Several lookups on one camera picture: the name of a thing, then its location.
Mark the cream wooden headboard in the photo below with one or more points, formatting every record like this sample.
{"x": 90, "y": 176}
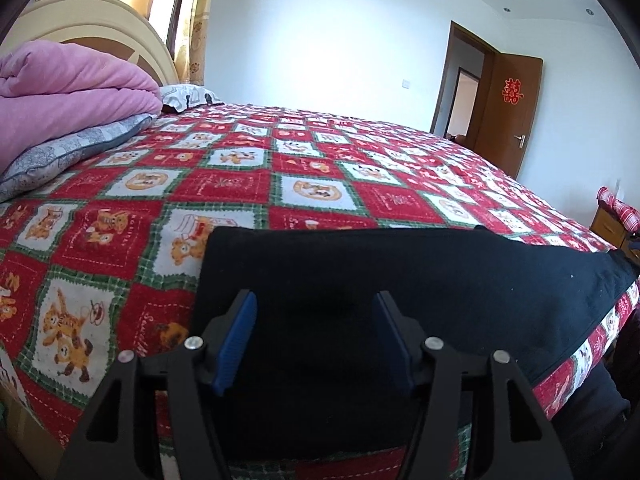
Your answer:
{"x": 100, "y": 20}

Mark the wooden nightstand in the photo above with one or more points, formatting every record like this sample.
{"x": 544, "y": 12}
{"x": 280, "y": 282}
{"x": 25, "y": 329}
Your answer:
{"x": 607, "y": 227}

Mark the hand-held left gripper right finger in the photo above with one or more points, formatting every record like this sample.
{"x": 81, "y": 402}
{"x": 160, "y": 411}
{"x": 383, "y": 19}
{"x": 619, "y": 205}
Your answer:
{"x": 395, "y": 345}

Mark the red paper door decoration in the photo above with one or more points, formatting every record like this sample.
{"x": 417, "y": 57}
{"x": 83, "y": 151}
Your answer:
{"x": 510, "y": 91}

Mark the pink quilt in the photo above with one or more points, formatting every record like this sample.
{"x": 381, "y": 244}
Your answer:
{"x": 60, "y": 95}

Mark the white grey patterned pillow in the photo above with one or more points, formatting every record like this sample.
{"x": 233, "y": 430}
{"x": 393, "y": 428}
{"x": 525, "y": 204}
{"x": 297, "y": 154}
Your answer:
{"x": 185, "y": 94}

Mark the brown wooden door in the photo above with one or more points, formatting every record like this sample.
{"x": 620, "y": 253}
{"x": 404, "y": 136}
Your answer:
{"x": 505, "y": 130}

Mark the black pants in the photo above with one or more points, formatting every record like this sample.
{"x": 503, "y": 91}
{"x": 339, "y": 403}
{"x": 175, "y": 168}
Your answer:
{"x": 325, "y": 270}

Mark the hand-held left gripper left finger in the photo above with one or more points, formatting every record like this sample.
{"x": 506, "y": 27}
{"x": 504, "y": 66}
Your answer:
{"x": 235, "y": 345}

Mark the person's dark trouser leg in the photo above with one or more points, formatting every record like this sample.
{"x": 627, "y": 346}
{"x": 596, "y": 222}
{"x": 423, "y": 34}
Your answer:
{"x": 590, "y": 420}

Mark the dark window frame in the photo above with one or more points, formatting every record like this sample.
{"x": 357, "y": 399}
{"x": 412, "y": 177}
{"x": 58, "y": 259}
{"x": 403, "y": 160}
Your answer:
{"x": 180, "y": 5}

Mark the brown door frame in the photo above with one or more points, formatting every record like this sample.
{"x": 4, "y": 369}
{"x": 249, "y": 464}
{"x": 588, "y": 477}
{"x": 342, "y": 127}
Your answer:
{"x": 442, "y": 85}

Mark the red checked cloth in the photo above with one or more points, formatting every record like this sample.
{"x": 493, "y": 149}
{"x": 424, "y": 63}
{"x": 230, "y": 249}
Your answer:
{"x": 620, "y": 207}

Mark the red printed bear blanket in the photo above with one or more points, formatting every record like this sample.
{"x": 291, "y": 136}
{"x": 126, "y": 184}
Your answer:
{"x": 200, "y": 180}

